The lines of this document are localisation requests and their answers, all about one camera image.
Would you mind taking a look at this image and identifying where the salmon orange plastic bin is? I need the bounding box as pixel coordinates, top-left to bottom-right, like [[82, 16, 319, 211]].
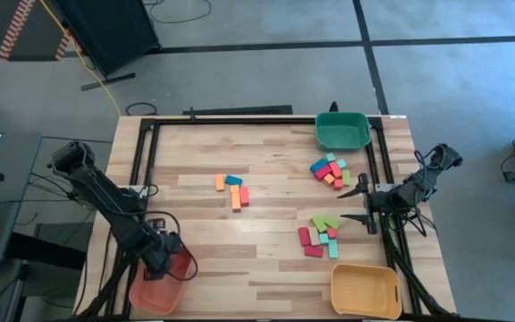
[[128, 243, 196, 316]]

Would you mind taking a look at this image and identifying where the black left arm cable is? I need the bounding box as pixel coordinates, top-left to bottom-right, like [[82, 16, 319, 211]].
[[149, 182, 199, 283]]

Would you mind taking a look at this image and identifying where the large black partition panel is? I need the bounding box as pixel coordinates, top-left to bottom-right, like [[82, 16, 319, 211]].
[[53, 0, 161, 92]]

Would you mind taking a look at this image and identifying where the green plastic bin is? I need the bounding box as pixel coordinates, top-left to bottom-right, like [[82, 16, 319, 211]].
[[314, 111, 373, 152]]

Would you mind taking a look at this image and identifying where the long black floor bar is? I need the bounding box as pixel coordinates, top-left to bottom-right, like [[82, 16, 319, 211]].
[[182, 105, 293, 116]]

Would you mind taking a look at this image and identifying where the black metal table frame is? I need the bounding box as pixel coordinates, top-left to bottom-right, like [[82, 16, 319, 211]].
[[78, 114, 458, 321]]

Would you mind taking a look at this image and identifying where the thin black floor cable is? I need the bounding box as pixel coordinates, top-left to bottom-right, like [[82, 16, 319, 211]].
[[143, 0, 213, 25]]

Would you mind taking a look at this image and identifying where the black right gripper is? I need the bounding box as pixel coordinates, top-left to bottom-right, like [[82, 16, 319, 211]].
[[336, 173, 413, 235]]

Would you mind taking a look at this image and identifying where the yellow cable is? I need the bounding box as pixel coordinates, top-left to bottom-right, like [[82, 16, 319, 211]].
[[38, 0, 122, 118]]

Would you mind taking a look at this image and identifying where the black mat with orange stripes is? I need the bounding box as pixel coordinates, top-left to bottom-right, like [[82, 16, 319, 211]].
[[0, 0, 76, 62]]

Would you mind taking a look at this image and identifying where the yellow plastic bin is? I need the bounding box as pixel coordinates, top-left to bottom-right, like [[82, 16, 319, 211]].
[[330, 262, 403, 321]]

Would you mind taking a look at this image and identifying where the coiled black floor cable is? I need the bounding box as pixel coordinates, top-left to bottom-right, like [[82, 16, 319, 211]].
[[125, 101, 159, 117]]

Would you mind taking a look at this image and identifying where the dark grey desk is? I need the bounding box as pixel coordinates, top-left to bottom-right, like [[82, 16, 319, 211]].
[[0, 131, 44, 269]]

